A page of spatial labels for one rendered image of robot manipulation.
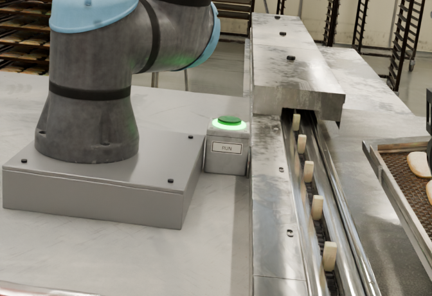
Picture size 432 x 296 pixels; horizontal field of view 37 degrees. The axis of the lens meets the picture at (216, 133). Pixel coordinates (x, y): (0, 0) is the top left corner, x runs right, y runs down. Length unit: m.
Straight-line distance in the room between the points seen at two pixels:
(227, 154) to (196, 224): 0.20
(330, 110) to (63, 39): 0.60
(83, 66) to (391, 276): 0.47
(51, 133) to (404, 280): 0.50
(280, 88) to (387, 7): 6.75
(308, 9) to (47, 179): 7.09
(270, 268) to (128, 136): 0.33
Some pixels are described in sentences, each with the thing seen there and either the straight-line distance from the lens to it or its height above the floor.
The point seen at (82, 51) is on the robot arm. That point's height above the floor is 1.03.
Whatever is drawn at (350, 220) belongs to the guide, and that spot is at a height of 0.86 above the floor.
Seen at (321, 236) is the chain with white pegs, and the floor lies 0.84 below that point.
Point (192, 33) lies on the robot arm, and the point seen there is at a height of 1.05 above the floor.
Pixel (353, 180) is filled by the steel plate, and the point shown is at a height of 0.82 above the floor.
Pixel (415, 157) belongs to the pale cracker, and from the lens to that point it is 1.00.
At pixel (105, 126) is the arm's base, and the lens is 0.92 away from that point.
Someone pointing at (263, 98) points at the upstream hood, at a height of 0.89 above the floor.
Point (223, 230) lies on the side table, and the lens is 0.88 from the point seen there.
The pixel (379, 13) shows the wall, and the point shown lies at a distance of 7.99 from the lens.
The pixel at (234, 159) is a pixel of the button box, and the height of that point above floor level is 0.85.
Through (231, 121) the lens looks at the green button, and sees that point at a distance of 1.06.
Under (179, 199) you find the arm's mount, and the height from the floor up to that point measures 0.86.
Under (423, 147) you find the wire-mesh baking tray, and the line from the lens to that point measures 1.07.
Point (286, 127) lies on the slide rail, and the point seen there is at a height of 0.85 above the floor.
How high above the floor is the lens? 1.20
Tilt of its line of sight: 17 degrees down
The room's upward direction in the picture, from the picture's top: 5 degrees clockwise
